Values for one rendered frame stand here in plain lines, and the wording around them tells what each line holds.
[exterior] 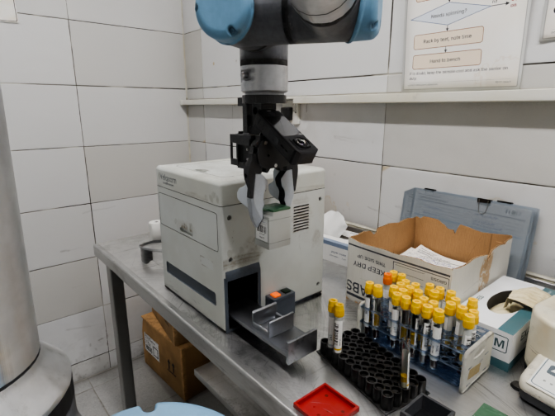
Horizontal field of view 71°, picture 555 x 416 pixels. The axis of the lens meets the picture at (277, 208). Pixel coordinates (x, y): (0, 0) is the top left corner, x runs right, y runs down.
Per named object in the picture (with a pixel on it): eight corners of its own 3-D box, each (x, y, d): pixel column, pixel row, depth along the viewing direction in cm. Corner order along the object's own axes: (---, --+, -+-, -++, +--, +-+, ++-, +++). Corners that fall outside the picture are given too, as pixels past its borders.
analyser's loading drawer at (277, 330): (220, 315, 79) (219, 292, 78) (247, 305, 83) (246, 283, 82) (288, 365, 64) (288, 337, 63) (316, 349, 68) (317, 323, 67)
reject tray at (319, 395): (292, 407, 58) (292, 402, 57) (324, 386, 62) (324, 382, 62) (327, 435, 53) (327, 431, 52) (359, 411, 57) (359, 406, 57)
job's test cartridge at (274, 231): (254, 243, 67) (254, 208, 66) (276, 238, 70) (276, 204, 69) (268, 250, 64) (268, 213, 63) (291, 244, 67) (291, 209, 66)
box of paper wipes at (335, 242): (290, 248, 123) (291, 208, 120) (314, 239, 131) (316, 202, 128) (349, 267, 108) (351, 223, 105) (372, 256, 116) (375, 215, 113)
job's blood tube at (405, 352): (396, 396, 59) (399, 338, 57) (403, 393, 60) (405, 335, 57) (403, 402, 58) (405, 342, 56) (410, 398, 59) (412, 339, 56)
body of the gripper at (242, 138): (264, 164, 72) (263, 96, 69) (296, 170, 65) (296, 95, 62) (229, 168, 67) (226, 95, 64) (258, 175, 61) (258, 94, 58)
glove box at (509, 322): (447, 344, 73) (452, 297, 71) (499, 304, 88) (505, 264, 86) (520, 378, 64) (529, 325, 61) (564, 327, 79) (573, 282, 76)
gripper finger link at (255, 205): (241, 221, 69) (250, 169, 68) (262, 229, 64) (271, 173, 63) (226, 220, 67) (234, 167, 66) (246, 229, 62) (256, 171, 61)
